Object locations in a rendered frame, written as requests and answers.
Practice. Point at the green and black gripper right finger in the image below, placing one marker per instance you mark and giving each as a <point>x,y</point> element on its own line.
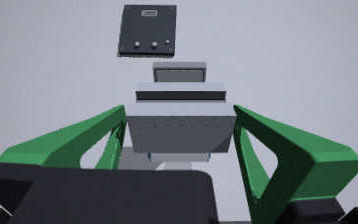
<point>309,166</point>

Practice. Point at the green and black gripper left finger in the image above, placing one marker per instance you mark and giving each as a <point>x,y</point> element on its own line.
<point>65,147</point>

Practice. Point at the grey slotted metal block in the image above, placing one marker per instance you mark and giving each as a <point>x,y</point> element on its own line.
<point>181,117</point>

